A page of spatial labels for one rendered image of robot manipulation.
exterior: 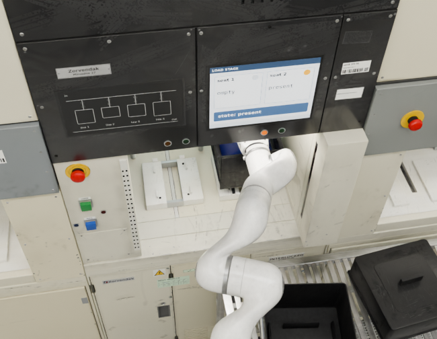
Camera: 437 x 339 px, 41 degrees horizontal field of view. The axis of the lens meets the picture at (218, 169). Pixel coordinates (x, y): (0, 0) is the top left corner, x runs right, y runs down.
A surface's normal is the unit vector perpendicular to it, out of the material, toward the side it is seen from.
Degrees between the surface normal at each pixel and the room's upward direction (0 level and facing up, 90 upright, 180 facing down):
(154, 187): 0
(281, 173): 43
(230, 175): 90
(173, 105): 90
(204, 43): 90
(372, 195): 90
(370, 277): 0
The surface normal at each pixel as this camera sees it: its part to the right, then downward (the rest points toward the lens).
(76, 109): 0.17, 0.76
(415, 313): 0.02, -0.65
